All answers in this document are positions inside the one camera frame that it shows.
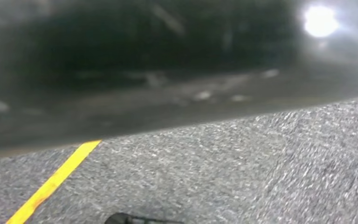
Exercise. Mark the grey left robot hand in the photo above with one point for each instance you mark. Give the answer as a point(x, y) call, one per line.
point(135, 61)

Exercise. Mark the yellow floor tape strip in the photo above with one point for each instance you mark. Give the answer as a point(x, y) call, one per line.
point(52, 182)

